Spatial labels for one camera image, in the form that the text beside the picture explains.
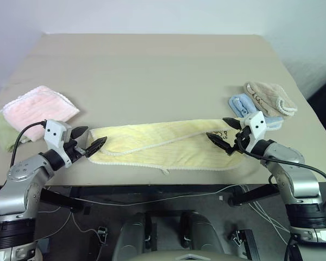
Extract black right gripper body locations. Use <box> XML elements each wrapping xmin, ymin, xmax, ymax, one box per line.
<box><xmin>226</xmin><ymin>127</ymin><xmax>252</xmax><ymax>156</ymax></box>

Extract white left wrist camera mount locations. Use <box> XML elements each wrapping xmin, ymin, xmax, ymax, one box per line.
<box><xmin>44</xmin><ymin>119</ymin><xmax>73</xmax><ymax>167</ymax></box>

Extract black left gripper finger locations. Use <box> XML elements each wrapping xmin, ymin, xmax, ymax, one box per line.
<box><xmin>85</xmin><ymin>136</ymin><xmax>108</xmax><ymax>159</ymax></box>
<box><xmin>71</xmin><ymin>125</ymin><xmax>89</xmax><ymax>141</ymax></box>

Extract beige folded towel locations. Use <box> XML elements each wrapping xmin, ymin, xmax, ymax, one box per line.
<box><xmin>245</xmin><ymin>80</ymin><xmax>298</xmax><ymax>117</ymax></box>

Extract pink folded towel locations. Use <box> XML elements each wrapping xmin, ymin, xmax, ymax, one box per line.
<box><xmin>2</xmin><ymin>85</ymin><xmax>81</xmax><ymax>142</ymax></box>

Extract green folded towel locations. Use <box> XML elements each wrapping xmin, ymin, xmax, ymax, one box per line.
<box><xmin>0</xmin><ymin>111</ymin><xmax>31</xmax><ymax>152</ymax></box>

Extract long white cable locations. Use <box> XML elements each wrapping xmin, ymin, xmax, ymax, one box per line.
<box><xmin>69</xmin><ymin>184</ymin><xmax>248</xmax><ymax>207</ymax></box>

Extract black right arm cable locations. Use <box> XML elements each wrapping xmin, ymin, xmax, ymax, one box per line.
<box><xmin>234</xmin><ymin>133</ymin><xmax>326</xmax><ymax>210</ymax></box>

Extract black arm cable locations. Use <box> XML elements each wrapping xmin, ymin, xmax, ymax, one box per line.
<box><xmin>234</xmin><ymin>133</ymin><xmax>326</xmax><ymax>210</ymax></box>
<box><xmin>10</xmin><ymin>121</ymin><xmax>48</xmax><ymax>167</ymax></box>

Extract metal caster wheel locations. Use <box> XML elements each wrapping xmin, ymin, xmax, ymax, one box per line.
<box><xmin>97</xmin><ymin>226</ymin><xmax>110</xmax><ymax>246</ymax></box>
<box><xmin>231</xmin><ymin>229</ymin><xmax>243</xmax><ymax>246</ymax></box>

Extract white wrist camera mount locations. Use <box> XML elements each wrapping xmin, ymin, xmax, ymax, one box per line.
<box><xmin>44</xmin><ymin>119</ymin><xmax>73</xmax><ymax>167</ymax></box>
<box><xmin>240</xmin><ymin>111</ymin><xmax>270</xmax><ymax>140</ymax></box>

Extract yellow towel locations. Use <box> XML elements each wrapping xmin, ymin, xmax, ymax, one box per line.
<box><xmin>89</xmin><ymin>119</ymin><xmax>247</xmax><ymax>175</ymax></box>

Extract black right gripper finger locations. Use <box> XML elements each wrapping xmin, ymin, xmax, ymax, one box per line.
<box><xmin>206</xmin><ymin>133</ymin><xmax>234</xmax><ymax>151</ymax></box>
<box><xmin>222</xmin><ymin>117</ymin><xmax>244</xmax><ymax>130</ymax></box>

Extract blue folded towel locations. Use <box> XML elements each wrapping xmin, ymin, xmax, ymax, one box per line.
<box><xmin>228</xmin><ymin>94</ymin><xmax>284</xmax><ymax>130</ymax></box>

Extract thin white cable bundle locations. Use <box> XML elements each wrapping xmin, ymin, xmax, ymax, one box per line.
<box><xmin>246</xmin><ymin>200</ymin><xmax>292</xmax><ymax>235</ymax></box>

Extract grey rounded robot leg cover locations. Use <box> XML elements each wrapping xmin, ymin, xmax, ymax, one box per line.
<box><xmin>179</xmin><ymin>210</ymin><xmax>227</xmax><ymax>261</ymax></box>
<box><xmin>112</xmin><ymin>212</ymin><xmax>153</xmax><ymax>261</ymax></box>

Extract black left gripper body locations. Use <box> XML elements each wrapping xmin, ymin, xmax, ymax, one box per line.
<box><xmin>62</xmin><ymin>138</ymin><xmax>89</xmax><ymax>163</ymax></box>

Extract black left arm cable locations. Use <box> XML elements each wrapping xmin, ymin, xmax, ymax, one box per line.
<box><xmin>10</xmin><ymin>121</ymin><xmax>48</xmax><ymax>167</ymax></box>

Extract black table frame strut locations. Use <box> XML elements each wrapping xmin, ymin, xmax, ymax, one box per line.
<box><xmin>39</xmin><ymin>188</ymin><xmax>83</xmax><ymax>213</ymax></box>
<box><xmin>227</xmin><ymin>183</ymin><xmax>281</xmax><ymax>207</ymax></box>

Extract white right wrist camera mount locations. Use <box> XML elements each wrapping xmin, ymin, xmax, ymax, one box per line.
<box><xmin>240</xmin><ymin>111</ymin><xmax>270</xmax><ymax>140</ymax></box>

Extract thin white curled cable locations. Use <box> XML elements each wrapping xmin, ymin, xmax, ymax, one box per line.
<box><xmin>66</xmin><ymin>210</ymin><xmax>99</xmax><ymax>234</ymax></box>

